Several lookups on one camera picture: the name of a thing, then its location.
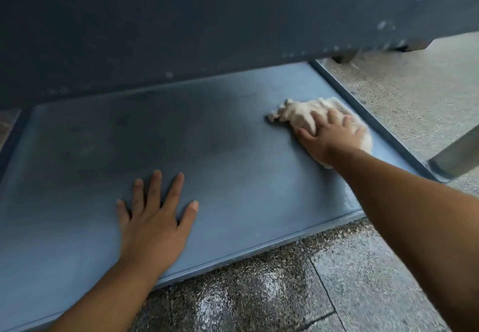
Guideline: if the person's left hand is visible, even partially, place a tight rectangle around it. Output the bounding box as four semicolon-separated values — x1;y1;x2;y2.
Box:
116;169;200;275

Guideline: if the person's right hand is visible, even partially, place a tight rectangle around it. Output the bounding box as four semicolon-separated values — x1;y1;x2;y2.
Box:
295;109;368;166

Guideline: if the white cleaning cloth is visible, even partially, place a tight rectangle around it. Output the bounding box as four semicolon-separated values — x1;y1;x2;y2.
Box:
266;97;374;170

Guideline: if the blue plastic cart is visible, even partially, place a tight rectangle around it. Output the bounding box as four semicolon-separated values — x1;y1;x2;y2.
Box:
0;0;479;332

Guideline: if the person's right forearm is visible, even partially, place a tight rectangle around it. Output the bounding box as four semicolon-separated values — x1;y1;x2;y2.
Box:
329;148;479;332

